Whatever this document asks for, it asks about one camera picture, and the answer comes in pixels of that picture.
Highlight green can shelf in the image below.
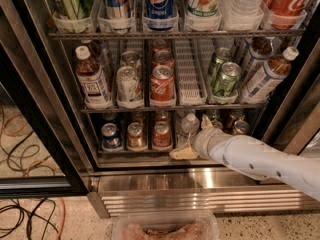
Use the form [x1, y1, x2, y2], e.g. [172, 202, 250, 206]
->
[213, 120, 223, 130]
[207, 47, 232, 86]
[212, 62, 242, 98]

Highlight red coca-cola can front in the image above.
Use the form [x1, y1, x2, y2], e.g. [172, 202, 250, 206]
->
[150, 65, 176, 107]

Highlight red can bottom shelf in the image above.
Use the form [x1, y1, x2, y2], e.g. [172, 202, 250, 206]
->
[153, 121, 171, 149]

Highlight red coca-cola can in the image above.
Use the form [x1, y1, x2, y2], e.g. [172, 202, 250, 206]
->
[152, 51, 174, 69]
[150, 65, 176, 107]

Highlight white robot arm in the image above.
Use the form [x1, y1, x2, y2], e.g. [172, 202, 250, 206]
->
[169, 115, 320, 201]

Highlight orange cable on floor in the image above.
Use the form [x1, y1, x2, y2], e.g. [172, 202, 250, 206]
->
[0, 112, 67, 240]

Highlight iced tea bottle right front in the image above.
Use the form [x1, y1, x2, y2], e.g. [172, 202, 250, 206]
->
[240, 46, 299, 104]

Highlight white 7up can rear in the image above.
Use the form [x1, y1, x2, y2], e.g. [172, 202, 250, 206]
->
[120, 50, 142, 75]

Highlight iced tea bottle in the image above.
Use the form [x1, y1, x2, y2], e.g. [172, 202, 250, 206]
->
[75, 46, 112, 110]
[241, 37, 274, 84]
[240, 46, 299, 104]

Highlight empty white shelf tray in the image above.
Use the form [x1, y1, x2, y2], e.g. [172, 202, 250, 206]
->
[173, 39, 207, 106]

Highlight brown can bottom left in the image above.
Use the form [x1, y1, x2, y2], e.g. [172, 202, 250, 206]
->
[127, 122, 147, 151]

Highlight large red coca-cola bottle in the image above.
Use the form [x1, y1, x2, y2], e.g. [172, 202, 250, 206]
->
[264, 0, 309, 30]

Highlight iced tea bottle right rear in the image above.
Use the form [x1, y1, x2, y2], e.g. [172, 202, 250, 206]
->
[241, 37, 274, 84]

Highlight brown can bottom right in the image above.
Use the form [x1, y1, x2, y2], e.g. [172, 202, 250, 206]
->
[231, 120, 250, 135]

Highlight clear water bottle top shelf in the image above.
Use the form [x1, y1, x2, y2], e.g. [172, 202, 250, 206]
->
[222, 0, 264, 30]

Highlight clear plastic food container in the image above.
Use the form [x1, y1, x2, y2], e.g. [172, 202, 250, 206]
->
[111, 210, 220, 240]

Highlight white 7up can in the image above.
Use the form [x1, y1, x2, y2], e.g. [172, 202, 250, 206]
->
[116, 66, 143, 108]
[120, 50, 142, 75]

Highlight brown can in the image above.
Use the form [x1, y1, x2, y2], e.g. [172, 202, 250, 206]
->
[231, 120, 250, 135]
[127, 122, 147, 151]

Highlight clear water bottle bottom shelf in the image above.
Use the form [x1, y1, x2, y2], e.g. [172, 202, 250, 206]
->
[177, 113, 200, 147]

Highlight fridge glass door left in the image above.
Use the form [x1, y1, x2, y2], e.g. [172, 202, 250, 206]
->
[0, 41, 88, 198]

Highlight tall blue pepsi can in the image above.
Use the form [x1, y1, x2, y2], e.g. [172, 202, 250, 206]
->
[145, 0, 174, 31]

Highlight green can bottom shelf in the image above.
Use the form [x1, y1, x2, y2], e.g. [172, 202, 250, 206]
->
[213, 120, 223, 130]

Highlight clear water bottle shelf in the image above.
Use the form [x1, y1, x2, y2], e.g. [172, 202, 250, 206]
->
[177, 113, 200, 147]
[222, 0, 264, 30]

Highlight green can rear middle shelf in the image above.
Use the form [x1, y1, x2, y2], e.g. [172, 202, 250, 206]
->
[207, 47, 232, 86]

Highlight blue pepsi can bottom shelf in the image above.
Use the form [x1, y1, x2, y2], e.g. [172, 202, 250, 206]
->
[101, 123, 122, 150]

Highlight white 7up can front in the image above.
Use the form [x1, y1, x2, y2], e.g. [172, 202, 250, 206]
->
[116, 66, 143, 108]

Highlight tall 7up can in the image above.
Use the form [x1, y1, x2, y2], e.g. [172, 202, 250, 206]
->
[187, 0, 220, 31]

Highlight black cables on floor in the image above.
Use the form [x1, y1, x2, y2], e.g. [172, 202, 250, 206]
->
[0, 107, 61, 240]

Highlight steel fridge bottom grille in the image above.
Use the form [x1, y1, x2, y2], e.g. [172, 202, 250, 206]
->
[88, 167, 320, 218]

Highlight iced tea bottle left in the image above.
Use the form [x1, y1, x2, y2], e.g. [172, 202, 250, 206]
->
[75, 46, 112, 110]

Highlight green can front middle shelf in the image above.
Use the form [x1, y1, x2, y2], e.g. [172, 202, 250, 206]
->
[212, 62, 242, 98]

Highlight tall red bull can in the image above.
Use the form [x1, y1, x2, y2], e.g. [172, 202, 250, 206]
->
[105, 0, 131, 34]

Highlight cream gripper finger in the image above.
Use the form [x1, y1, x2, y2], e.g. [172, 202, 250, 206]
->
[169, 143, 198, 160]
[201, 114, 213, 130]

